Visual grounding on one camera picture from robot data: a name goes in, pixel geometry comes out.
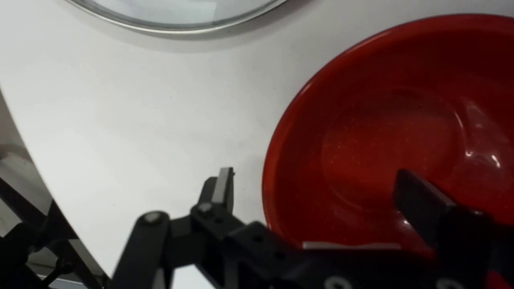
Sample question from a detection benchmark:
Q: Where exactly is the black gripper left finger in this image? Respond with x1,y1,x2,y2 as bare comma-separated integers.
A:
110,165,303,289

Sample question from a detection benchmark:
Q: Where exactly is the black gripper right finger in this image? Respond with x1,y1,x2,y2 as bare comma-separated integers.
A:
394,168,514,289

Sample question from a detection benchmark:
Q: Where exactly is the orange plastic bowl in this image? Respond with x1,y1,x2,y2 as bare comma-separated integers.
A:
261,13,514,258

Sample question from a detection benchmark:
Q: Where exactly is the glass pot lid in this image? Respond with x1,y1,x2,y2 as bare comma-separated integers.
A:
67,0,292,37

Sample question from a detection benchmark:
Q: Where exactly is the black metal frame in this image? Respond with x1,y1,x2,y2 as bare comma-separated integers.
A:
0,175,107,289

